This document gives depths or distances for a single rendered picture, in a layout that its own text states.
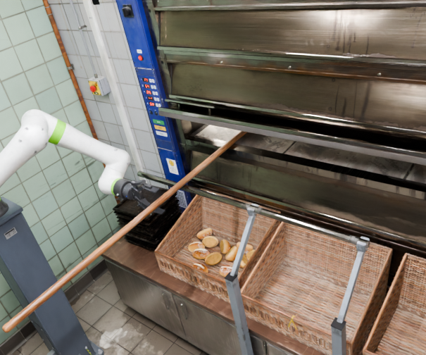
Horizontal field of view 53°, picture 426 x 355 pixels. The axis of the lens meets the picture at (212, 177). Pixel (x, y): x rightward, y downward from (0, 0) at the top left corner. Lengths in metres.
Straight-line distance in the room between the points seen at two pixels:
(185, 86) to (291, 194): 0.77
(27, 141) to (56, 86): 1.10
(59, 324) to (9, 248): 0.62
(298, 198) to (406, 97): 0.76
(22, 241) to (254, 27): 1.53
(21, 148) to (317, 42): 1.27
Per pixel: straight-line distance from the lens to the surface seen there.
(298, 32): 1.82
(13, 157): 1.99
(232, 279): 1.87
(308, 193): 2.17
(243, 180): 2.35
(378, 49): 1.69
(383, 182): 1.95
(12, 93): 2.85
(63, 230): 3.24
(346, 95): 1.83
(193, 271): 2.30
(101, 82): 2.75
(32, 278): 2.52
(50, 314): 2.69
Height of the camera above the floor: 2.30
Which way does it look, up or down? 32 degrees down
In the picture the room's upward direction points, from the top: 12 degrees counter-clockwise
